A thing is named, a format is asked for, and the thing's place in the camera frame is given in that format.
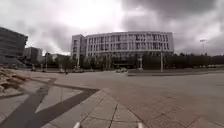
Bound pale vehicle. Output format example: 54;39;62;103
115;67;129;74

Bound pale building on pillars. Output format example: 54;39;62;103
70;31;175;70

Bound grey-brown paved plaza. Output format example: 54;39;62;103
0;69;224;128

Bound raised kerbed strip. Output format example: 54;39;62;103
126;68;224;77

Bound thin pole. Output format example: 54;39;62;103
44;51;49;72

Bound row of dark trees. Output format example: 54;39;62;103
43;51;224;70

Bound small grey building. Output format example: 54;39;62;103
23;46;44;65

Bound floodlight pole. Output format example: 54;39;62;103
199;38;207;56

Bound dark paving bands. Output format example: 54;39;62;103
0;78;100;128

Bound dark building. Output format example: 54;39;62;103
0;26;29;68

